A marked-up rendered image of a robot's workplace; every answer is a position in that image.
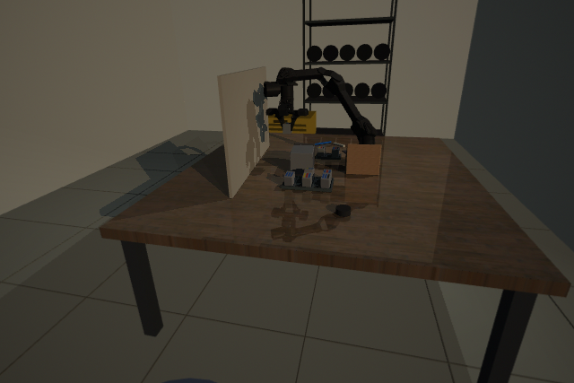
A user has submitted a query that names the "black short cylinder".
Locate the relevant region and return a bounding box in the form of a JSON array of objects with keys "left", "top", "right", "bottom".
[{"left": 335, "top": 205, "right": 351, "bottom": 217}]

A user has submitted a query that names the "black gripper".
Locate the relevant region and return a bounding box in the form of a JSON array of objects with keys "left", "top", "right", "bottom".
[{"left": 266, "top": 96, "right": 309, "bottom": 131}]

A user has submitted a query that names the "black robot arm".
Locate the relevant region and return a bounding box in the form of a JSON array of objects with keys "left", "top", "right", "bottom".
[{"left": 264, "top": 67, "right": 378, "bottom": 144}]

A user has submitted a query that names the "brown flat wall panel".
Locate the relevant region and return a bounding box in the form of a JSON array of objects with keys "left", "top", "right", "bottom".
[{"left": 217, "top": 66, "right": 270, "bottom": 198}]

